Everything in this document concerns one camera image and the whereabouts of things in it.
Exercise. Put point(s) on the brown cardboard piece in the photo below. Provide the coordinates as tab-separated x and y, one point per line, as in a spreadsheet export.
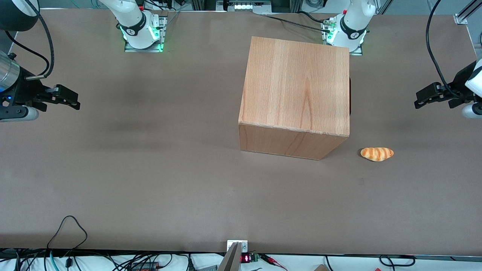
320	268

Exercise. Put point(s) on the red black clip leads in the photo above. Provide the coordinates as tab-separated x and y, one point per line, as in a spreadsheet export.
273	260

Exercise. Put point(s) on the aluminium frame profile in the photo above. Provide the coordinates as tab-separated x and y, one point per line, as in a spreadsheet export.
465	15

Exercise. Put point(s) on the red digit display module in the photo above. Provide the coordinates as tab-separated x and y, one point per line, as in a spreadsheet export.
248	258

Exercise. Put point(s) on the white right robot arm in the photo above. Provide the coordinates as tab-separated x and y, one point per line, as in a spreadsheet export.
131	22

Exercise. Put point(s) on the small metal bracket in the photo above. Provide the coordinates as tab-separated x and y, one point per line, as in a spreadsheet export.
244	246

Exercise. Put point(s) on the orange black device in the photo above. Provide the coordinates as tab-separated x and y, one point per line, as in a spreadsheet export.
145	266

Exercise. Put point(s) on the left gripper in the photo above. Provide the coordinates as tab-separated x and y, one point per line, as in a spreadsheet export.
458	86

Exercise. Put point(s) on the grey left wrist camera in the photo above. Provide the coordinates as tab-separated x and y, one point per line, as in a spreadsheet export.
472	111

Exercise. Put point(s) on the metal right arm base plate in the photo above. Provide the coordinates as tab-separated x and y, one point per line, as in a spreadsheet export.
164	34

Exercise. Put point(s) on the toy bread roll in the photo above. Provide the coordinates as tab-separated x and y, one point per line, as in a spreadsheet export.
376	153

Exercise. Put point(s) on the wooden beam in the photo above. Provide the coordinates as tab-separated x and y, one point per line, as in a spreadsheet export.
229	261

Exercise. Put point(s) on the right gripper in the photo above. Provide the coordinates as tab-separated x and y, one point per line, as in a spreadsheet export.
23	91

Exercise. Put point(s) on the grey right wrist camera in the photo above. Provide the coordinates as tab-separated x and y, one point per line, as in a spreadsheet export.
19	113

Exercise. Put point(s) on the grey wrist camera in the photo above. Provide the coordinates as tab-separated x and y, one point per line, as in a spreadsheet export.
19	113
472	111

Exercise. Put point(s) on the black device with light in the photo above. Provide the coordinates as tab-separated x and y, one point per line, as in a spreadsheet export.
248	5

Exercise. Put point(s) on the wooden drawer cabinet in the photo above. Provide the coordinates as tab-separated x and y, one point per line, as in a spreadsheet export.
297	86

